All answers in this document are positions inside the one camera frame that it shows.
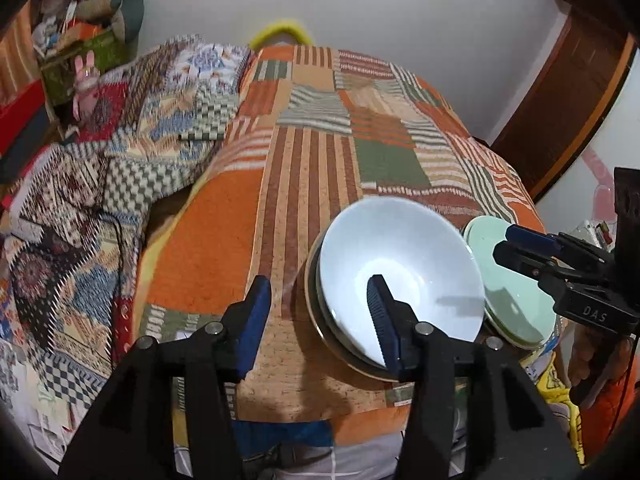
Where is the light green plate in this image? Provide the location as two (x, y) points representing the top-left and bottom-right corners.
(463, 216), (556, 350)

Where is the white bowl with brown dots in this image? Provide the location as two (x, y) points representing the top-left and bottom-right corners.
(317, 196), (485, 367)

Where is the pink bowl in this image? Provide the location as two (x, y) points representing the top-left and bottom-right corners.
(304, 238), (417, 384)

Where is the person right hand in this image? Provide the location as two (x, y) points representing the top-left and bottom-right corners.
(566, 326), (640, 391)

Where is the white small appliance with stickers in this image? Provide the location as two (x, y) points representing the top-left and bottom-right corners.
(572, 221), (615, 252)

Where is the brown wooden door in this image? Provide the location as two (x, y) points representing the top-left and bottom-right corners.
(491, 11), (634, 200)

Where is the checkered patterned quilt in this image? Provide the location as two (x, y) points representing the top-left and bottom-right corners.
(1, 36), (252, 434)

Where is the orange striped patchwork blanket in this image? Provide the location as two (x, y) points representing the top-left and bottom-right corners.
(134, 46), (542, 445)

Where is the red box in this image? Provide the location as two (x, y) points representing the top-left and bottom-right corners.
(0, 79), (46, 156)

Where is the pink bunny toy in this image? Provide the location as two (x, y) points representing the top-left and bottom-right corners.
(73, 50), (100, 124)

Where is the green storage box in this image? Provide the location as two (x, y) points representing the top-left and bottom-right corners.
(39, 27), (137, 106)

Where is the grey plush toy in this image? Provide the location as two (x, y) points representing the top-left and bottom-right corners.
(75, 0), (144, 44)

